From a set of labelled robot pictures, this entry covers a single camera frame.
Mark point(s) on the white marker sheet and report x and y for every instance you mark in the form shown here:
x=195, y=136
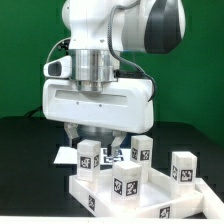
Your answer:
x=68, y=155

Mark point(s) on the white square table top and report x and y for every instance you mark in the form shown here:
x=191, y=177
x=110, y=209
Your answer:
x=155, y=198

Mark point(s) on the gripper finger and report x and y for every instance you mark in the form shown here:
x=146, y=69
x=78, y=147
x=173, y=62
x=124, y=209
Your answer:
x=71, y=130
x=114, y=147

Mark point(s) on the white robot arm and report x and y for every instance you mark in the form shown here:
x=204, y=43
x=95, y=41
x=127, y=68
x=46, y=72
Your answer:
x=93, y=85

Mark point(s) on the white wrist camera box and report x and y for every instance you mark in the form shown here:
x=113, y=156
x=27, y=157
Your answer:
x=59, y=69

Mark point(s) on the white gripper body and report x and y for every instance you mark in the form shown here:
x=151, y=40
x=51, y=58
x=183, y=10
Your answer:
x=123, y=105

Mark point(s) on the white obstacle bar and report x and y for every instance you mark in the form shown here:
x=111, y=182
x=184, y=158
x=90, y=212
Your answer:
x=213, y=207

